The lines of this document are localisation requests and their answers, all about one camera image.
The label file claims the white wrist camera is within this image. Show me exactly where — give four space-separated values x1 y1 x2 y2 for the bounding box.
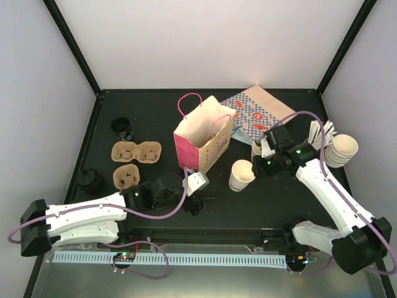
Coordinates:
261 135 275 158
187 171 209 197

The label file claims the black open coffee cup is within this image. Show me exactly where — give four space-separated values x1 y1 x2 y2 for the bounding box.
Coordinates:
110 117 133 142

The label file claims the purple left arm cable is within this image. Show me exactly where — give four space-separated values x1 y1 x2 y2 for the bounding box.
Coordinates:
7 166 190 244

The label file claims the blue checkered bakery paper bag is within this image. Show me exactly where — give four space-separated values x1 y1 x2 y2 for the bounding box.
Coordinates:
221 85 295 140

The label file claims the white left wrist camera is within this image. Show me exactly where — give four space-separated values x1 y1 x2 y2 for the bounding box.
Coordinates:
187 171 209 197

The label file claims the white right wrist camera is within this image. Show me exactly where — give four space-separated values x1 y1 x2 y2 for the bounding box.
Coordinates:
261 135 275 158

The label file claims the black coffee cup with lid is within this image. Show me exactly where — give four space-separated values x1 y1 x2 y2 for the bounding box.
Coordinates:
76 168 105 196

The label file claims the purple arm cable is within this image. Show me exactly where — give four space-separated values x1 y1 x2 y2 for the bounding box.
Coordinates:
7 166 190 244
245 111 397 277

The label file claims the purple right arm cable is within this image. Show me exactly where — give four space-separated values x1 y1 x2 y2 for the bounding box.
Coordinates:
245 111 397 277

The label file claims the single white paper cup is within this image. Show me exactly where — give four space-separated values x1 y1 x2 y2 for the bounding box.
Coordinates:
229 160 256 192

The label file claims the cream pink Cakes paper bag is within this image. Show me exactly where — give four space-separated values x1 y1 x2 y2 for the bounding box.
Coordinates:
173 93 236 173

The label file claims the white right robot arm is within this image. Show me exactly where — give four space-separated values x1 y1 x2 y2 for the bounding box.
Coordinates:
252 125 392 274

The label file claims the tall white paper cup stack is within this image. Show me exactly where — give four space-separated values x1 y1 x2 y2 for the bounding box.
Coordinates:
324 134 359 168

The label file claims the white slotted cable rail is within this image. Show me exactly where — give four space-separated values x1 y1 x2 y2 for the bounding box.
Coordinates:
52 251 287 269

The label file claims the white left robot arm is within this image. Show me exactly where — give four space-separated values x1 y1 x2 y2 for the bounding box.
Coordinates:
16 171 209 257

